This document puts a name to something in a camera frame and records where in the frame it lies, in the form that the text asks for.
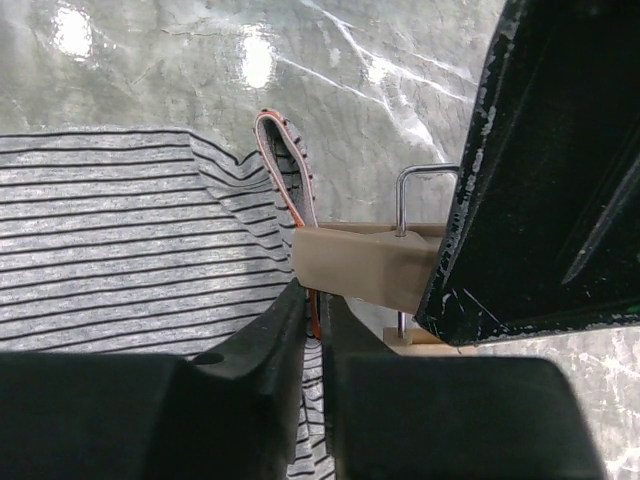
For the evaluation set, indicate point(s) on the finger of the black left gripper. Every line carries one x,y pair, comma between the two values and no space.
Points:
543,232

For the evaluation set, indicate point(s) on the grey striped boxer underwear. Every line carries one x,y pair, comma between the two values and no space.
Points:
156,242

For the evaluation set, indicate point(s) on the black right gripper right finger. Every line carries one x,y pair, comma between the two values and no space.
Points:
392,416

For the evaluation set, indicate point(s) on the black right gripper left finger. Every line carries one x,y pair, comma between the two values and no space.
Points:
232,412

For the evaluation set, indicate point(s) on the beige clip hanger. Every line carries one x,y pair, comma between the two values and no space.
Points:
385,265

